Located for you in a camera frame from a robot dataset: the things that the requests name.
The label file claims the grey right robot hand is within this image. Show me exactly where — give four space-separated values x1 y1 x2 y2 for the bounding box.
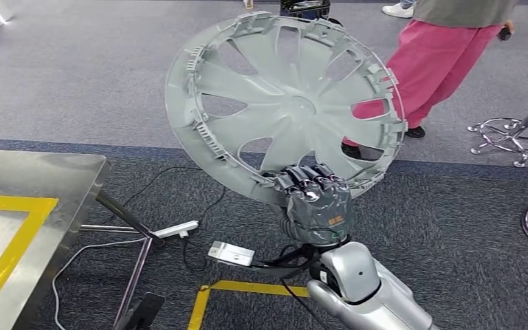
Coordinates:
263 163 355 247

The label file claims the grey plastic wheel hubcap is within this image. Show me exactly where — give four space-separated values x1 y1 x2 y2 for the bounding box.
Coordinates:
164 11 408 207

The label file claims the stainless steel workbench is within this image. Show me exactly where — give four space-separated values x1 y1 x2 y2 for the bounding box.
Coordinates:
0 149 166 330

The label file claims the yellow workbench tape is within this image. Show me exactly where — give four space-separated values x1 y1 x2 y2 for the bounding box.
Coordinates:
0 194 59 327

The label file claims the person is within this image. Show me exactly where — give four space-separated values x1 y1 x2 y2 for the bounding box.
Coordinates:
381 0 417 19
341 0 518 160

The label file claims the yellow floor tape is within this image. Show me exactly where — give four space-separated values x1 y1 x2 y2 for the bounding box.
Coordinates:
187 280 311 330

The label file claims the chrome star chair base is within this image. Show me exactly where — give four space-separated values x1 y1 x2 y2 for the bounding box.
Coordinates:
467 47 528 168

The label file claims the white power strip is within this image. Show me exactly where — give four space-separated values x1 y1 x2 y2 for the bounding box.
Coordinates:
152 220 200 240

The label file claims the black tool bag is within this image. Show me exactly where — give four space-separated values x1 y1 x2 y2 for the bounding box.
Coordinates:
280 0 332 21

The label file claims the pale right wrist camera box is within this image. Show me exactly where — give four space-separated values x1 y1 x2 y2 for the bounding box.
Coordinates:
207 241 256 267

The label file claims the black floor cable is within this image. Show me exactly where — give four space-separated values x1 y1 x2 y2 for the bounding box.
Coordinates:
122 166 227 274

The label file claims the white floor cable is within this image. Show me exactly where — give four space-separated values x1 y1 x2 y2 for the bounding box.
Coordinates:
52 236 149 330

